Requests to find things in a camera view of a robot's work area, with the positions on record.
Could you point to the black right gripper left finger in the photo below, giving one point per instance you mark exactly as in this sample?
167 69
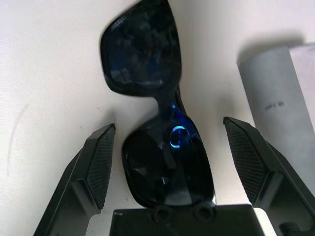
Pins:
81 184

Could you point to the black sunglasses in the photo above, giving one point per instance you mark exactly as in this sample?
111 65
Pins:
142 49

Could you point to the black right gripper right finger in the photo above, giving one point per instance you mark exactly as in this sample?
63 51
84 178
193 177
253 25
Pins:
270 177

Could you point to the grey felt glasses case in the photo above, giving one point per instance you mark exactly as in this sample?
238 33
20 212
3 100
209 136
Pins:
270 86

